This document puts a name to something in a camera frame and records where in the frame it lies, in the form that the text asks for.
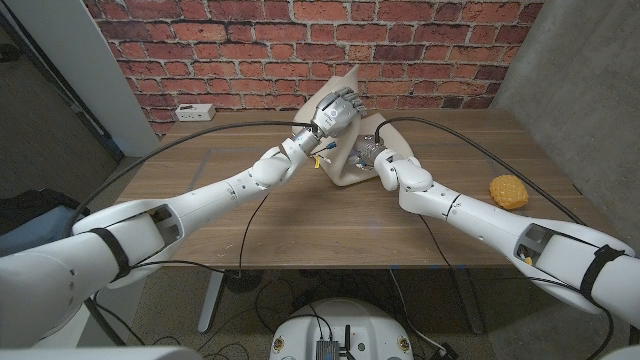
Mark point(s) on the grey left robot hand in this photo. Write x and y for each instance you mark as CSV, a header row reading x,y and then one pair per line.
x,y
335,112

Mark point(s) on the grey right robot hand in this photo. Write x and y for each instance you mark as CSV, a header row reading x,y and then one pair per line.
x,y
370,155

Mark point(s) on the cream memory foam sheet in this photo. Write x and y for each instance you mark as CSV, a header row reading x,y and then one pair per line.
x,y
345,167

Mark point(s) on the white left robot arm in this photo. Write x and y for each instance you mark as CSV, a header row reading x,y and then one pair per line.
x,y
200,200

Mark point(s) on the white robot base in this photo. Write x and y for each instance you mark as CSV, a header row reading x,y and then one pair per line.
x,y
360,325

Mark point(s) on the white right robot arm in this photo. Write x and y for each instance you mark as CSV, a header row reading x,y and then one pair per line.
x,y
475,215

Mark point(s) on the yellow plastic bumpy fruit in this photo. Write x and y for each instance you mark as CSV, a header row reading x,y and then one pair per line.
x,y
509,192

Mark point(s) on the red brick printed backdrop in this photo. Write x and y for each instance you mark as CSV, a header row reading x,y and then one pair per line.
x,y
300,50

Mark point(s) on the white power strip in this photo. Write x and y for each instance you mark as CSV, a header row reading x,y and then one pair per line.
x,y
195,112

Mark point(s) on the grey tape strip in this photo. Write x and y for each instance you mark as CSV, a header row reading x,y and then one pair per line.
x,y
200,167

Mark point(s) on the black round floor device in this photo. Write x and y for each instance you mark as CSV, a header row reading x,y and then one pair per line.
x,y
247,282

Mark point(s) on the grey table leg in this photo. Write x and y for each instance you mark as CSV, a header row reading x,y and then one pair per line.
x,y
470,305

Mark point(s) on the black antenna stub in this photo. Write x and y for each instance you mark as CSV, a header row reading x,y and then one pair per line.
x,y
347,340

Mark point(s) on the grey electronics box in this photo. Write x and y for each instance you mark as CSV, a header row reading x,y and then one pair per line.
x,y
327,350

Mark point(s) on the white table leg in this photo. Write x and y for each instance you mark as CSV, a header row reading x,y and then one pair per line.
x,y
212,300

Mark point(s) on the black cloth bag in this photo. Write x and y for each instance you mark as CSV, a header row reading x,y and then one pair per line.
x,y
30,205

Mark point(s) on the blue storage bin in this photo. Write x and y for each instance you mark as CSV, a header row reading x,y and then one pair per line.
x,y
25,235

